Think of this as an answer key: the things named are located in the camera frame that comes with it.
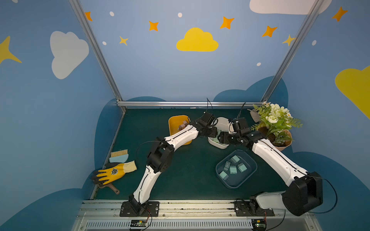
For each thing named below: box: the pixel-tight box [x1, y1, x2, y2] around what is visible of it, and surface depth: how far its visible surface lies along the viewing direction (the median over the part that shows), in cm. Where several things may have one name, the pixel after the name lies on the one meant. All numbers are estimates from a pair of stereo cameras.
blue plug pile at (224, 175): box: [219, 170, 229, 181], surface depth 86 cm
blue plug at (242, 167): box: [237, 162, 248, 173], surface depth 89 cm
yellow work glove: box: [91, 160, 138, 185], surface depth 84 cm
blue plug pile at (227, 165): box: [223, 161, 231, 171], surface depth 88 cm
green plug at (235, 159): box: [230, 154, 240, 164], surface depth 92 cm
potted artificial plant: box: [250, 101, 304, 151], surface depth 80 cm
